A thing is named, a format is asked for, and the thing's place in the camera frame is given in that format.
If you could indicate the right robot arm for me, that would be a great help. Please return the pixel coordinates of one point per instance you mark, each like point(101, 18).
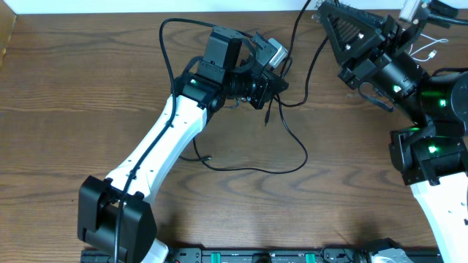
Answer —
point(431, 154)

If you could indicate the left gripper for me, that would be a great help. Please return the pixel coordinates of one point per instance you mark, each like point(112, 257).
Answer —
point(263, 82)

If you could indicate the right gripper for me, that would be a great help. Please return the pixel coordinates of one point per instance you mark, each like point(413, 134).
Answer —
point(370, 29)

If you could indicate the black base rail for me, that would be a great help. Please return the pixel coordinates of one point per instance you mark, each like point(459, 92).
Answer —
point(384, 250)

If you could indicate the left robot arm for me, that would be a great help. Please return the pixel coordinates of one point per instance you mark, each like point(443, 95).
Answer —
point(115, 213)

